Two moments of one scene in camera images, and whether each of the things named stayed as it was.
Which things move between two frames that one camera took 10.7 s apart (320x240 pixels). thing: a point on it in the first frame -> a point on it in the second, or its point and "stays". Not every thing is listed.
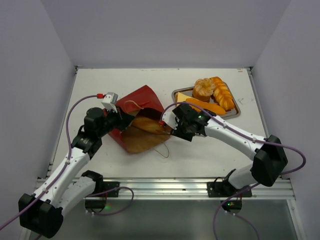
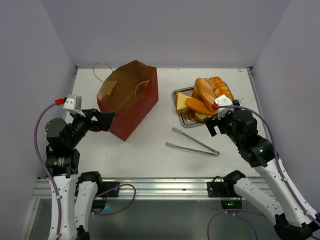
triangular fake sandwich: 182,97 stays
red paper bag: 142,102 -> 131,91
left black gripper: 123,119 -> 103,121
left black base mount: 96,202 stays
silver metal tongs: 163,131 -> 191,150
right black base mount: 224,188 stays
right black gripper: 180,124 -> 222,122
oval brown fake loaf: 150,124 -> 203,91
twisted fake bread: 222,94 stays
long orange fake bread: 214,108 stays
